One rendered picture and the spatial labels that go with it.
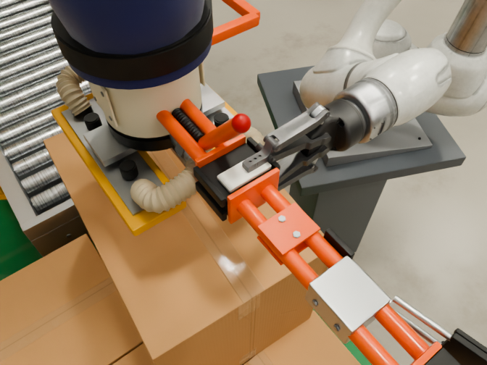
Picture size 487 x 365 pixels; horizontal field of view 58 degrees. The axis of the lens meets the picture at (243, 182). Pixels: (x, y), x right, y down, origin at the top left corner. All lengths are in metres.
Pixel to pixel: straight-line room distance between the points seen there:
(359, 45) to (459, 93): 0.46
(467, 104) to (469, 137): 1.35
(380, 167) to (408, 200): 0.94
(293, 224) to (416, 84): 0.31
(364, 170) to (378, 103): 0.61
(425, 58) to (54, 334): 1.10
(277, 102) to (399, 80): 0.76
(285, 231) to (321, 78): 0.39
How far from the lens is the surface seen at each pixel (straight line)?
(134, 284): 0.86
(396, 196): 2.22
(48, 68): 2.05
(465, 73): 1.23
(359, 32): 0.89
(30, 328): 1.35
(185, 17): 0.60
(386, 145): 1.32
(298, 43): 3.00
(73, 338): 1.30
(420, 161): 1.35
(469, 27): 1.20
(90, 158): 0.82
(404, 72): 0.73
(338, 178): 1.24
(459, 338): 0.53
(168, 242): 0.89
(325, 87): 0.83
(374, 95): 0.68
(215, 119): 0.80
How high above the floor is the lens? 1.71
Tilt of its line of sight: 53 degrees down
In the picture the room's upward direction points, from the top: straight up
